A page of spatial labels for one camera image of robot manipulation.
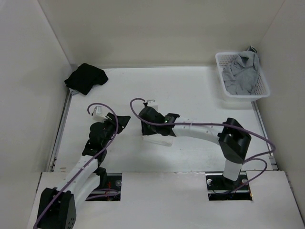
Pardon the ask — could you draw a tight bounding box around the left metal table rail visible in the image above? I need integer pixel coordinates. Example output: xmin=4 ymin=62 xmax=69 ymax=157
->
xmin=45 ymin=89 xmax=72 ymax=172

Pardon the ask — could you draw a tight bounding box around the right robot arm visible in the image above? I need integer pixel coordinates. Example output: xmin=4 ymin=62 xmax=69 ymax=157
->
xmin=139 ymin=106 xmax=251 ymax=189

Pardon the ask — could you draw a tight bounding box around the white tank top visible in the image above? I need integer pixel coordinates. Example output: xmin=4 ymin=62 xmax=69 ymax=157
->
xmin=142 ymin=134 xmax=173 ymax=146

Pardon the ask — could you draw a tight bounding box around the right metal table rail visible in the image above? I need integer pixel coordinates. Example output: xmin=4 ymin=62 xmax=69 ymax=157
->
xmin=251 ymin=101 xmax=278 ymax=171

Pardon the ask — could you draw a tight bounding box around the white plastic basket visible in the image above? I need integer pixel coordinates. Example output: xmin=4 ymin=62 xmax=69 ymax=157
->
xmin=215 ymin=52 xmax=270 ymax=102

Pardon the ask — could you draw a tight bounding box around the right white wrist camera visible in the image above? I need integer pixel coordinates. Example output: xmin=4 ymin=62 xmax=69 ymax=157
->
xmin=143 ymin=99 xmax=158 ymax=111

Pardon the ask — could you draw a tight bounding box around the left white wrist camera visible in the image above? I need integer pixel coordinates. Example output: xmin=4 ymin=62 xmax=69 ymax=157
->
xmin=92 ymin=105 xmax=107 ymax=122

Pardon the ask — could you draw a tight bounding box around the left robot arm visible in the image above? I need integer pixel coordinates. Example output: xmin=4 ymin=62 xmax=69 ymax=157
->
xmin=33 ymin=113 xmax=130 ymax=229

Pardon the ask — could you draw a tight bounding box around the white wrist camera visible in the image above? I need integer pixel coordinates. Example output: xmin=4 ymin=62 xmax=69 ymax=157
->
xmin=92 ymin=105 xmax=107 ymax=122
xmin=143 ymin=99 xmax=158 ymax=111

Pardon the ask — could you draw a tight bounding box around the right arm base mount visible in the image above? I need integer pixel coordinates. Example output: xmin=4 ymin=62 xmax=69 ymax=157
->
xmin=205 ymin=172 xmax=253 ymax=201

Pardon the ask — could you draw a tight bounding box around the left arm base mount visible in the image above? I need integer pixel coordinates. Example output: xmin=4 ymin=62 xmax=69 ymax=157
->
xmin=86 ymin=174 xmax=122 ymax=202

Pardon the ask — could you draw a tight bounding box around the metal table rail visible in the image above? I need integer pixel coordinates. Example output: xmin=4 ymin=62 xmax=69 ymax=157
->
xmin=45 ymin=89 xmax=72 ymax=172
xmin=251 ymin=101 xmax=278 ymax=171

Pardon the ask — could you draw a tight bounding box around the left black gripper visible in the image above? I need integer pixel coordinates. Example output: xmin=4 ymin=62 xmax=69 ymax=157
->
xmin=101 ymin=113 xmax=130 ymax=147

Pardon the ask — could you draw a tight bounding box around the grey tank top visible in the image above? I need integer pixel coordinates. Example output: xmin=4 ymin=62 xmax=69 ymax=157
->
xmin=222 ymin=46 xmax=260 ymax=95

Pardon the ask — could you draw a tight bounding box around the folded black tank top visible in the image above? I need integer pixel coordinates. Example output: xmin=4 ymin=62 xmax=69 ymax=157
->
xmin=64 ymin=63 xmax=109 ymax=95

